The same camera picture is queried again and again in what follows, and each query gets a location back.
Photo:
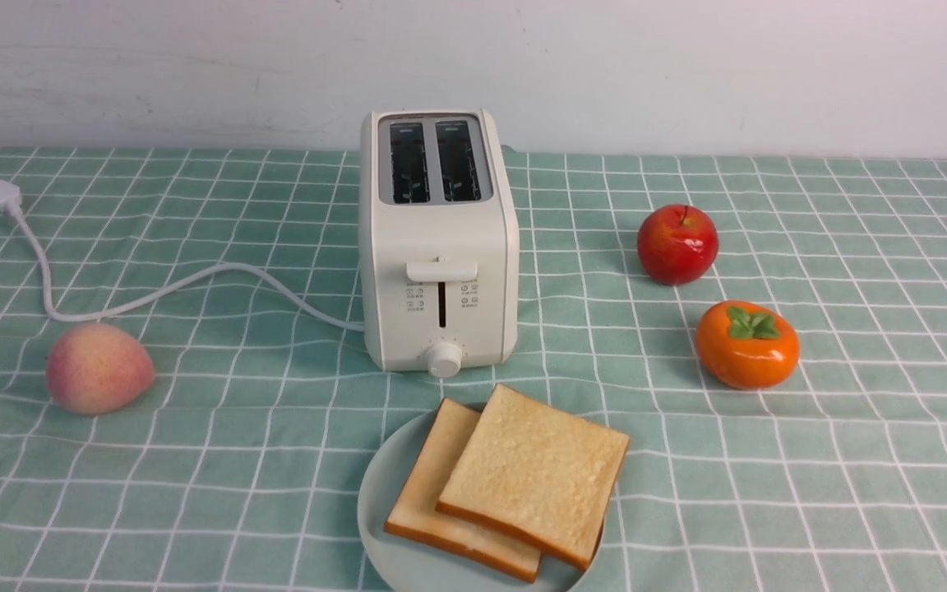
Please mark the orange persimmon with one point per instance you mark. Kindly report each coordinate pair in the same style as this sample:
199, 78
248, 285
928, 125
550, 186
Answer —
746, 346

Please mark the red apple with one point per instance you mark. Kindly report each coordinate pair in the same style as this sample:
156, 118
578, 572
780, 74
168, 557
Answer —
677, 244

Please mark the toast slice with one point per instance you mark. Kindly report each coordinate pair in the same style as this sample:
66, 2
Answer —
538, 474
414, 516

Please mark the white two-slot toaster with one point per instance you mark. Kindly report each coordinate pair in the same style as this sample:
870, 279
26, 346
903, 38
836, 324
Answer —
438, 242

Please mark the pink peach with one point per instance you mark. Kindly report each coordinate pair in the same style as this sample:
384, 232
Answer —
96, 369

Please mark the light green round plate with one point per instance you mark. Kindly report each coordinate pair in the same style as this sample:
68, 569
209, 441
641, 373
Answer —
411, 566

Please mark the green checked tablecloth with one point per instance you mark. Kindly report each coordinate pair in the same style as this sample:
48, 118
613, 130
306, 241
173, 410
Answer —
240, 469

